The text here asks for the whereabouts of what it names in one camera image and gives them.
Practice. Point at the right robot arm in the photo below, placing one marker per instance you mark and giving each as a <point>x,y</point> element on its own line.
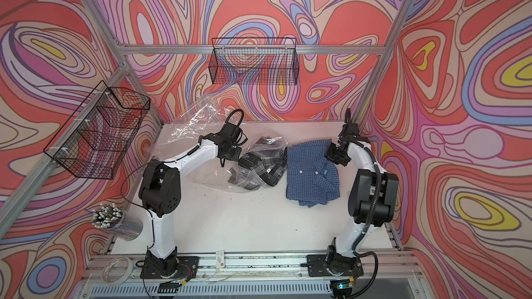
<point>372,198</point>

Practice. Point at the aluminium frame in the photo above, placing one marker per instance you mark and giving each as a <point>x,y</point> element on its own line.
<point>53,55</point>

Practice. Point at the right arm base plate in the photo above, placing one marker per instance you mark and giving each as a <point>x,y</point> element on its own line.
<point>338,266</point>

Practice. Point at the black wire basket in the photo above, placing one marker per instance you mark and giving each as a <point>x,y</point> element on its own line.
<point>102,136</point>
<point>254,60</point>

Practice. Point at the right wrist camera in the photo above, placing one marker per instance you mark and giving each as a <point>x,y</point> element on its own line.
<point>350,130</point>

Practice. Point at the clear tape roll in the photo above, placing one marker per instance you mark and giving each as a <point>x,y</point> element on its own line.
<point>117,271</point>

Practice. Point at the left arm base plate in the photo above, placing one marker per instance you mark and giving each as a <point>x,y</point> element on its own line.
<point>173,267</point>

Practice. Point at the grey plaid shirt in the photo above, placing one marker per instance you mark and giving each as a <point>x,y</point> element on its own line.
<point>262,165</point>

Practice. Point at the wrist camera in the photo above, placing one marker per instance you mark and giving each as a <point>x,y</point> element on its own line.
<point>232,131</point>
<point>350,130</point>

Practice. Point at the black wire basket left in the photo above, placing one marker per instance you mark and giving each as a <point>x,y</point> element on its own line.
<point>102,136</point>

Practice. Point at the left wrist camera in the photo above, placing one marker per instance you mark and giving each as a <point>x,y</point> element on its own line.
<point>232,131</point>

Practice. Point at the blue checked shirt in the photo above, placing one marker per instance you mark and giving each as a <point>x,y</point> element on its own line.
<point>312,179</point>

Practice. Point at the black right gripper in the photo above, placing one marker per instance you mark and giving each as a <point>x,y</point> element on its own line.
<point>330,155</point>

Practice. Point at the black wire basket back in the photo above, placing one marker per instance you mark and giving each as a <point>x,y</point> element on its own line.
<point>254,60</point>

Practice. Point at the clear plastic vacuum bag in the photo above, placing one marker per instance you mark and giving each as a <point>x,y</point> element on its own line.
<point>203,117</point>

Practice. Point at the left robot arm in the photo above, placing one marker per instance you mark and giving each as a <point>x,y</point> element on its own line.
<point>160,191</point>

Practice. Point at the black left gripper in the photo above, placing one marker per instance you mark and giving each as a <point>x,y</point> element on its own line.
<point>237,156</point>

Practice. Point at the clear cup of pens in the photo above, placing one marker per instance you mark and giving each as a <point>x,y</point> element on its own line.
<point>115,221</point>

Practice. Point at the small white cardboard box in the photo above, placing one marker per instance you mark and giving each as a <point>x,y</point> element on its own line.
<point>220,260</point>

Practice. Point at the aluminium front rail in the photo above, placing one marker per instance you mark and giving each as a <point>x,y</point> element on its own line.
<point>266,275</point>

